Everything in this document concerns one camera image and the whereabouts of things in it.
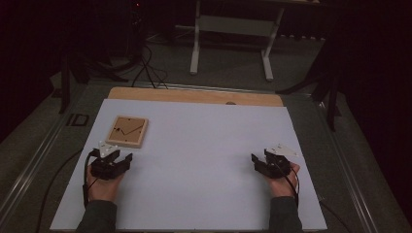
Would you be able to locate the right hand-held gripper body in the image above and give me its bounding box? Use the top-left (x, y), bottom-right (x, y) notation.
top-left (260, 144), bottom-right (298, 179)

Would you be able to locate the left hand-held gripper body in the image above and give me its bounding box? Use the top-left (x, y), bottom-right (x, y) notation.
top-left (90, 140), bottom-right (125, 181)

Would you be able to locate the wooden picture frame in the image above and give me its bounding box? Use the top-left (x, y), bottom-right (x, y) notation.
top-left (105, 115), bottom-right (150, 150)

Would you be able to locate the person's right hand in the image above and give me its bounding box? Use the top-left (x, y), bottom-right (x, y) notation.
top-left (265, 162), bottom-right (301, 199)

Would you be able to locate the person's left hand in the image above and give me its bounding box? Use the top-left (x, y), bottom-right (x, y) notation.
top-left (86, 172), bottom-right (126, 204)

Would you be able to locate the black floor socket box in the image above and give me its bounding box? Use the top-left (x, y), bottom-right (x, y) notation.
top-left (66, 113), bottom-right (90, 127)

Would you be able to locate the white table sheet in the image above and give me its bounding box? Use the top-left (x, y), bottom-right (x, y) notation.
top-left (50, 98), bottom-right (328, 231)

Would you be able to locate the black tripod stand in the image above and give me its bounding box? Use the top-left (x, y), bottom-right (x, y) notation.
top-left (276, 48), bottom-right (344, 132)

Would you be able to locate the dark equipment with red light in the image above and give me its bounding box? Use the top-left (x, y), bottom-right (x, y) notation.
top-left (128, 0), bottom-right (148, 61)

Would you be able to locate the left hand-held gripper cable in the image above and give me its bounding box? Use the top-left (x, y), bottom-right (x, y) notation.
top-left (83, 149), bottom-right (99, 209)

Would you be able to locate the hand-held gripper cable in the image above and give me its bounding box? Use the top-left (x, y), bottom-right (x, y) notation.
top-left (83, 149), bottom-right (99, 209)
top-left (274, 160), bottom-right (301, 208)

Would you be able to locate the right hand-held gripper cable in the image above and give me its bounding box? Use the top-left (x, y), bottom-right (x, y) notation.
top-left (274, 160), bottom-right (301, 208)

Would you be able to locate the black floor cable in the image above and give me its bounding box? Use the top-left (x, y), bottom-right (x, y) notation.
top-left (319, 199), bottom-right (353, 233)
top-left (34, 148), bottom-right (85, 233)

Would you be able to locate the metal floor rail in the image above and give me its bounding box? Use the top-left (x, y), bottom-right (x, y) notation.
top-left (154, 82), bottom-right (277, 95)
top-left (0, 113), bottom-right (67, 224)
top-left (314, 100), bottom-right (381, 233)

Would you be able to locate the bundle of black floor cables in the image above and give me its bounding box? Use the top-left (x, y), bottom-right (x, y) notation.
top-left (130, 43), bottom-right (170, 90)

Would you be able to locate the white desk frame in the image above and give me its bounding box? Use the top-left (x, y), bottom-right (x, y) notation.
top-left (189, 0), bottom-right (322, 82)

